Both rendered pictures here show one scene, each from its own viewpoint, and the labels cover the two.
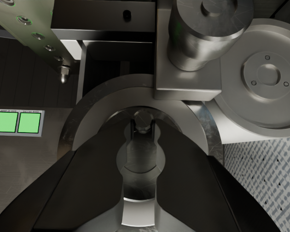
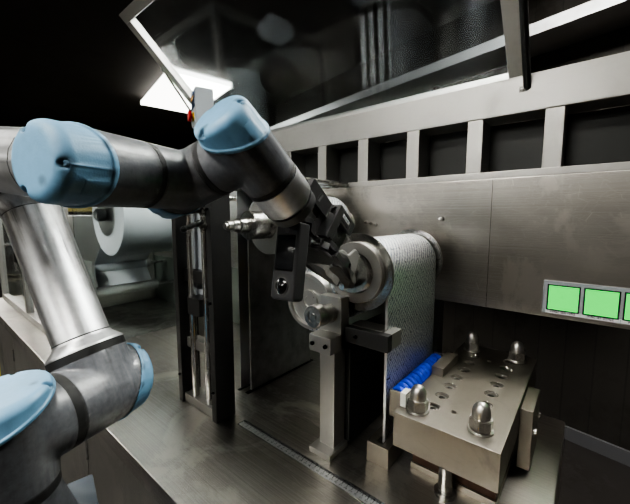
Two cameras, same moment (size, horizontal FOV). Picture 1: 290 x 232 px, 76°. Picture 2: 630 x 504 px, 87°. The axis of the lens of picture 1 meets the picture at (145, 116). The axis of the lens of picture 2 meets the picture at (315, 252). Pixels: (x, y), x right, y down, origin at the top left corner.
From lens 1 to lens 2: 51 cm
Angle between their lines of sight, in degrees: 39
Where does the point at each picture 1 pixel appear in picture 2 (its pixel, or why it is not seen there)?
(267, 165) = not seen: hidden behind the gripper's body
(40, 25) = (480, 387)
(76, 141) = (379, 279)
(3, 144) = (605, 273)
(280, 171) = not seen: hidden behind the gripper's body
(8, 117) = (598, 309)
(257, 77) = (312, 300)
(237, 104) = (320, 289)
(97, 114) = (371, 291)
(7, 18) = (507, 400)
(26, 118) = (568, 304)
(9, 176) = (590, 233)
